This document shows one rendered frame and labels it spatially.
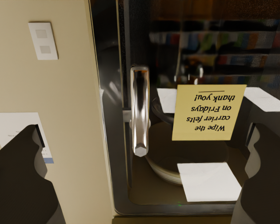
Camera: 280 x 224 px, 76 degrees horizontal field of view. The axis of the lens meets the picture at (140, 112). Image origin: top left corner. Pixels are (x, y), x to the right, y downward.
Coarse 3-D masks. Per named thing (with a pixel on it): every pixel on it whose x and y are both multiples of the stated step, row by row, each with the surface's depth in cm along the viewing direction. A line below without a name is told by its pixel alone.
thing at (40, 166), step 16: (32, 128) 10; (16, 144) 9; (32, 144) 9; (0, 160) 8; (16, 160) 8; (32, 160) 8; (0, 176) 7; (16, 176) 7; (32, 176) 7; (0, 192) 6; (16, 192) 6; (32, 192) 6; (48, 192) 6; (0, 208) 6; (16, 208) 6; (32, 208) 6; (48, 208) 6
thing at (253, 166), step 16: (256, 128) 10; (256, 144) 9; (272, 144) 9; (256, 160) 8; (272, 160) 8; (256, 176) 7; (272, 176) 7; (240, 192) 7; (256, 192) 6; (272, 192) 6; (240, 208) 6; (256, 208) 6; (272, 208) 6
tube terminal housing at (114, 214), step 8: (88, 8) 17; (88, 16) 18; (88, 24) 18; (88, 32) 18; (96, 72) 20; (96, 80) 21; (96, 88) 21; (104, 144) 25; (104, 152) 26; (112, 200) 31; (112, 208) 32; (120, 216) 33; (128, 216) 33; (136, 216) 33; (144, 216) 33; (152, 216) 33; (160, 216) 33
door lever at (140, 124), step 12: (132, 72) 14; (144, 72) 14; (132, 84) 14; (144, 84) 14; (132, 96) 15; (144, 96) 15; (132, 108) 16; (144, 108) 15; (132, 120) 16; (144, 120) 16; (132, 132) 17; (144, 132) 17; (132, 144) 18; (144, 144) 17
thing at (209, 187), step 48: (96, 0) 16; (144, 0) 16; (192, 0) 16; (240, 0) 16; (96, 48) 18; (144, 48) 18; (192, 48) 18; (240, 48) 18; (192, 144) 24; (240, 144) 24; (144, 192) 28; (192, 192) 28
